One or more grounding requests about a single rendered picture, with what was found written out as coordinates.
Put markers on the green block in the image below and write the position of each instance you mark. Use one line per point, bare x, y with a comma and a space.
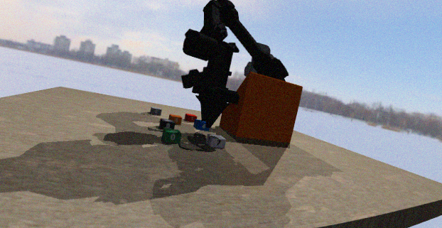
171, 135

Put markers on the blue block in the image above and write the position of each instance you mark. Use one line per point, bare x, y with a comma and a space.
200, 125

